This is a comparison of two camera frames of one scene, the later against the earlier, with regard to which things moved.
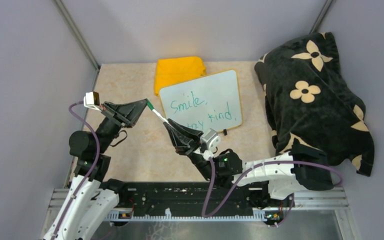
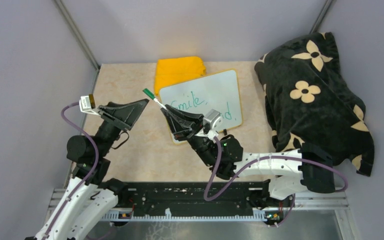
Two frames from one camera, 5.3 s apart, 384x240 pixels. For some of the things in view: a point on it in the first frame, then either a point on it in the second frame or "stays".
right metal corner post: (316, 26) stays
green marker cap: (150, 104) -> (149, 93)
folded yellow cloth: (173, 70) stays
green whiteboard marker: (150, 105) -> (148, 93)
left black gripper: (124, 114) stays
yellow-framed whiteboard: (210, 102) stays
